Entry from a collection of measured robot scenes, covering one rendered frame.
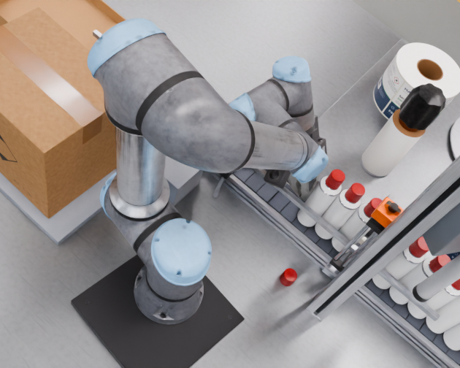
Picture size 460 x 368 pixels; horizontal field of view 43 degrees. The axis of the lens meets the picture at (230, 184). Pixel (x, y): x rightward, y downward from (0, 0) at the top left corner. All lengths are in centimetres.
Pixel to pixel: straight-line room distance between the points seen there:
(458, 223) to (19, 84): 85
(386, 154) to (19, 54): 89
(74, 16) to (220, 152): 107
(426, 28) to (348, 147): 211
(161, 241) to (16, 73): 45
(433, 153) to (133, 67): 112
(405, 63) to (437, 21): 206
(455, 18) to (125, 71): 319
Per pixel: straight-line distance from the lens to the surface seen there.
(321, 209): 135
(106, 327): 126
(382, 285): 142
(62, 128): 116
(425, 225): 99
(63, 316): 129
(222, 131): 76
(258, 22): 189
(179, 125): 74
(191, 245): 110
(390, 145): 149
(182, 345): 127
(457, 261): 111
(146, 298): 123
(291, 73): 117
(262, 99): 115
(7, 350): 128
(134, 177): 100
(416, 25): 362
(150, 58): 78
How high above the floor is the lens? 206
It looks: 56 degrees down
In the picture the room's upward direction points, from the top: 24 degrees clockwise
